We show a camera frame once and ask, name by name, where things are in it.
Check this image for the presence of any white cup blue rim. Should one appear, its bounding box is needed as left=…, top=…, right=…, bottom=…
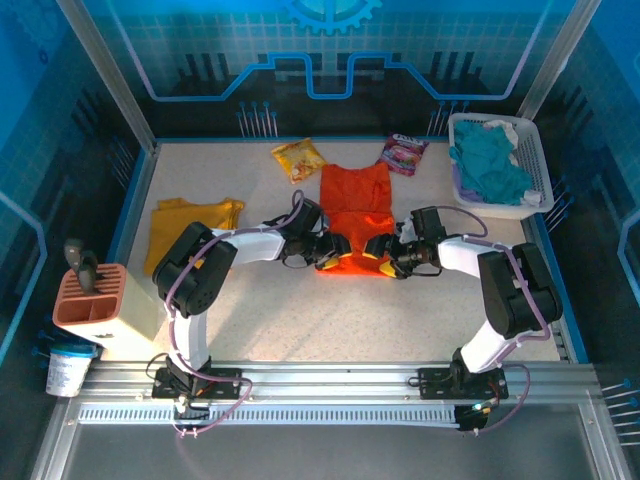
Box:
left=45, top=342, right=99, bottom=399

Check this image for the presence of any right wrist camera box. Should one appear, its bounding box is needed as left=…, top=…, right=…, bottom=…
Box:
left=398, top=204, right=450, bottom=245

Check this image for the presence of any table side rail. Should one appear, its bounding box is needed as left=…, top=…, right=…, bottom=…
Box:
left=522, top=217, right=591, bottom=364
left=105, top=142, right=162, bottom=266

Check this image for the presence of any cream knife block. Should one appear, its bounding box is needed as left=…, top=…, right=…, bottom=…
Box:
left=52, top=263, right=169, bottom=362

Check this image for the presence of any black controller box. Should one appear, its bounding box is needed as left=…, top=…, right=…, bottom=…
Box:
left=453, top=399, right=497, bottom=435

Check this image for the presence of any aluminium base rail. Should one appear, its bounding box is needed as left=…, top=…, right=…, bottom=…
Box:
left=82, top=359, right=601, bottom=404

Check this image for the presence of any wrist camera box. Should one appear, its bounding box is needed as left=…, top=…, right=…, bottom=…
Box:
left=398, top=204, right=450, bottom=245
left=291, top=201, right=327, bottom=235

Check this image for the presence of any knife handle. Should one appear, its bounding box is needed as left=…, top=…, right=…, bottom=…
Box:
left=77, top=251, right=100, bottom=296
left=62, top=237, right=85, bottom=271

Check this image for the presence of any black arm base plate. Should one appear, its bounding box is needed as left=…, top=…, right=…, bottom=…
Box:
left=417, top=366, right=510, bottom=401
left=151, top=367, right=245, bottom=401

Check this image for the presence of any aluminium frame post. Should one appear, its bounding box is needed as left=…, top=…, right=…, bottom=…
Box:
left=54, top=0, right=157, bottom=151
left=516, top=0, right=602, bottom=121

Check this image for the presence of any white garment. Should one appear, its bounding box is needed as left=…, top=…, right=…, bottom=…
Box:
left=487, top=119, right=544, bottom=209

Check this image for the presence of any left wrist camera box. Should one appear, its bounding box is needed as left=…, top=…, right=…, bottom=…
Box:
left=291, top=201, right=327, bottom=235

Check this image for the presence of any white plastic laundry basket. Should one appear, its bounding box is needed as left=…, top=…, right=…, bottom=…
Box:
left=447, top=112, right=555, bottom=221

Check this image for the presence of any teal t-shirt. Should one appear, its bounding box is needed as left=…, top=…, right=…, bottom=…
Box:
left=448, top=121, right=534, bottom=206

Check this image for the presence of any lavender garment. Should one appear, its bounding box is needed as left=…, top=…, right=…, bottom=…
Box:
left=452, top=162, right=489, bottom=199

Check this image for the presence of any yellow snack bag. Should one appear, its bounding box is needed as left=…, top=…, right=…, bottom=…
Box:
left=270, top=137, right=329, bottom=186

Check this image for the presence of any slotted cable duct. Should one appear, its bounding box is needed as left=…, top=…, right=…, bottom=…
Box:
left=77, top=402, right=464, bottom=427

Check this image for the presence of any yellow t-shirt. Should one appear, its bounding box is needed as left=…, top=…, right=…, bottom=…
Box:
left=143, top=197, right=246, bottom=277

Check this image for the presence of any orange t-shirt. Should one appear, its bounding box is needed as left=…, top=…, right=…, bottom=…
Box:
left=314, top=162, right=396, bottom=277

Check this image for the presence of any purple candy bag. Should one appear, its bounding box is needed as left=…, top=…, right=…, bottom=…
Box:
left=377, top=132, right=431, bottom=177

